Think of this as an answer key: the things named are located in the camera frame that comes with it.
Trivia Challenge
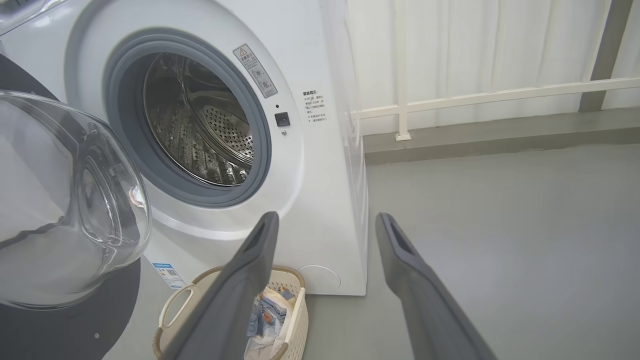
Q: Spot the black printed text label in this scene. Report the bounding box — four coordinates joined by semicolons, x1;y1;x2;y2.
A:
302;90;328;130

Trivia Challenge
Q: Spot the white curtain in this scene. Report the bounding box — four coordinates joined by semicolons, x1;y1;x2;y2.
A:
347;0;640;136

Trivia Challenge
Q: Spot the white metal railing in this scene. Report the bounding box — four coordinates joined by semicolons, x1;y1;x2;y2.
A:
350;0;640;142

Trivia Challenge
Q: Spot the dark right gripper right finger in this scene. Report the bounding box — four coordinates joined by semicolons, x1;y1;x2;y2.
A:
375;212;498;360

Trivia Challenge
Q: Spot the cream perforated basket brown rim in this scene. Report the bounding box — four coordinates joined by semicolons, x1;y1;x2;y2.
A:
152;265;309;360

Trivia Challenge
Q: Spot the blue energy label sticker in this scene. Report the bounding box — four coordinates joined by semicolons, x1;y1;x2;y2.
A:
151;261;187;290

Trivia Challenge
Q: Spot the round white drain filter cover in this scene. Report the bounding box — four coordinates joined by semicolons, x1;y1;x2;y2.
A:
296;265;342;295

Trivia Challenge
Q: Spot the perforated steel washer drum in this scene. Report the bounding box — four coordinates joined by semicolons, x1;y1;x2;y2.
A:
143;52;255;187

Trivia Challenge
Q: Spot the dark grey pillar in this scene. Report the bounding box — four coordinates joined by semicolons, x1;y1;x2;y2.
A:
579;0;635;113

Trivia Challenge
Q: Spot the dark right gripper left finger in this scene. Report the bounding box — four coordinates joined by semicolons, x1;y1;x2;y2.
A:
162;211;280;360

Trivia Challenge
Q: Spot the grey warning sticker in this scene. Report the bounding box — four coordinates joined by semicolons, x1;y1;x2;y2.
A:
233;44;278;99

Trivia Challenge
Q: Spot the cream and blue bear-print garment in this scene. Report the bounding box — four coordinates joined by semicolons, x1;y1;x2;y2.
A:
244;320;287;360

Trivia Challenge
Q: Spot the white front-load washing machine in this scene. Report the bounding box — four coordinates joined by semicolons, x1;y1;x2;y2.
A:
0;0;370;360

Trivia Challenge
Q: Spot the black round glass washer door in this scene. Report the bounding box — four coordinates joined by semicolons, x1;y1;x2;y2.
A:
0;52;152;360

